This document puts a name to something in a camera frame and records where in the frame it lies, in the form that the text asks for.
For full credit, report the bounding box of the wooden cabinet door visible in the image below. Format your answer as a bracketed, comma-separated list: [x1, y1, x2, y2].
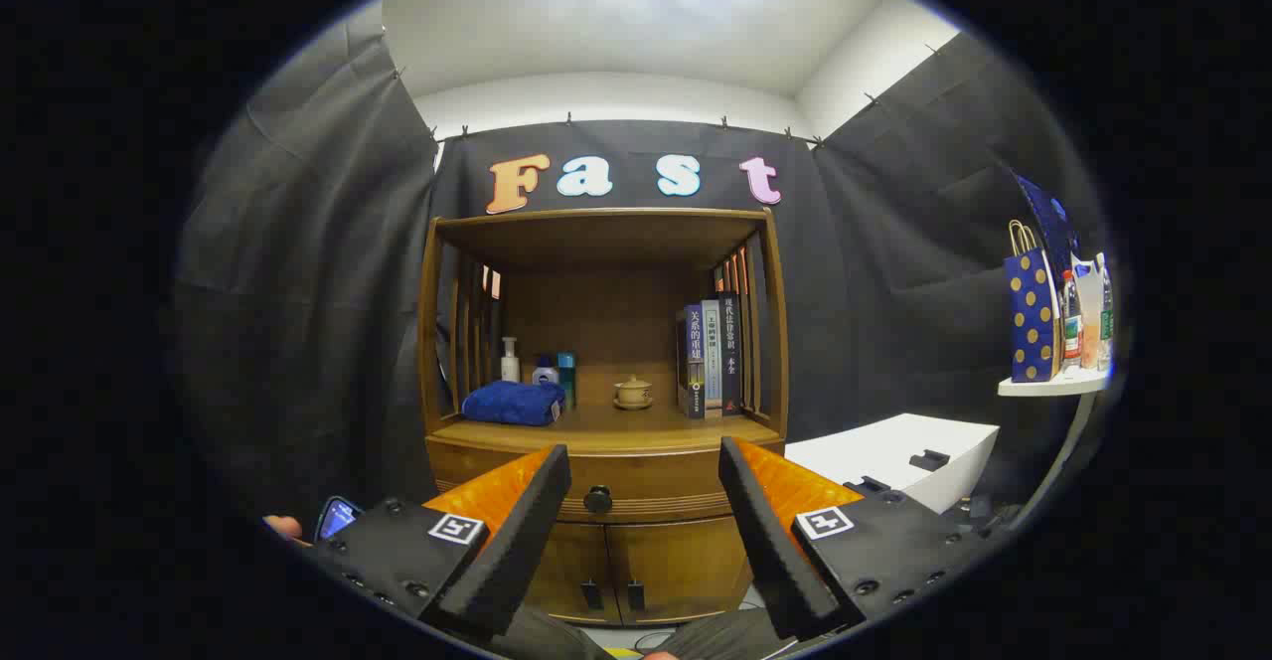
[606, 515, 753, 627]
[525, 521, 610, 627]

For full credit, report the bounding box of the orange drink bottle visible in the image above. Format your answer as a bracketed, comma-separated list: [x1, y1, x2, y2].
[1075, 260, 1104, 371]

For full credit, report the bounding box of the wooden drawer with black knob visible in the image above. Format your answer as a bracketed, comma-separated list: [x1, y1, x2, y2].
[427, 436, 786, 525]

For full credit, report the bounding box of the pale grey spine book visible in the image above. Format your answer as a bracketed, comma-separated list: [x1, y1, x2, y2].
[702, 299, 723, 413]

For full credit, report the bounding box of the white shelf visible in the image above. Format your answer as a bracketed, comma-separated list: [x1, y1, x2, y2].
[998, 367, 1112, 399]

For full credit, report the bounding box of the black spine book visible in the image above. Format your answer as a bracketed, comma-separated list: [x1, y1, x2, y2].
[717, 291, 743, 414]

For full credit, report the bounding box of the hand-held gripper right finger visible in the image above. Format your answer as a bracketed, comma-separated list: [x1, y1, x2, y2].
[717, 435, 1007, 641]

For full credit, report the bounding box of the blue folded towel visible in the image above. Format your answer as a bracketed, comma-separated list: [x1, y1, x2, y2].
[461, 380, 567, 427]

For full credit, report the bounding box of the dark blue paper bag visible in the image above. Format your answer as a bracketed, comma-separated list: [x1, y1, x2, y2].
[1012, 171, 1082, 278]

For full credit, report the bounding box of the smartphone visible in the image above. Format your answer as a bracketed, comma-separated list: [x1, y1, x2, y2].
[315, 496, 365, 544]

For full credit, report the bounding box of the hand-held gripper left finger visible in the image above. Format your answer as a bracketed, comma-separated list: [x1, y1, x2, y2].
[306, 444, 573, 639]

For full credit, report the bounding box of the blue polka dot gift bag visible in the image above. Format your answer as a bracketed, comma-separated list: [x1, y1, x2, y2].
[1004, 220, 1062, 384]

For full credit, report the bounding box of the black electronics box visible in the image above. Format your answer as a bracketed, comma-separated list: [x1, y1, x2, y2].
[939, 494, 1020, 534]

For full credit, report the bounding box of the wooden cabinet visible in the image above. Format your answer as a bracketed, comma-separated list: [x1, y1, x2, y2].
[417, 207, 791, 627]

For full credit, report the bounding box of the clear bottle with red label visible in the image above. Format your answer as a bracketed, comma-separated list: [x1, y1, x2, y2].
[1061, 270, 1082, 373]

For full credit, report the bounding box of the wooden countertop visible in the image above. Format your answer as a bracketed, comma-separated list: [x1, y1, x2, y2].
[427, 404, 786, 452]

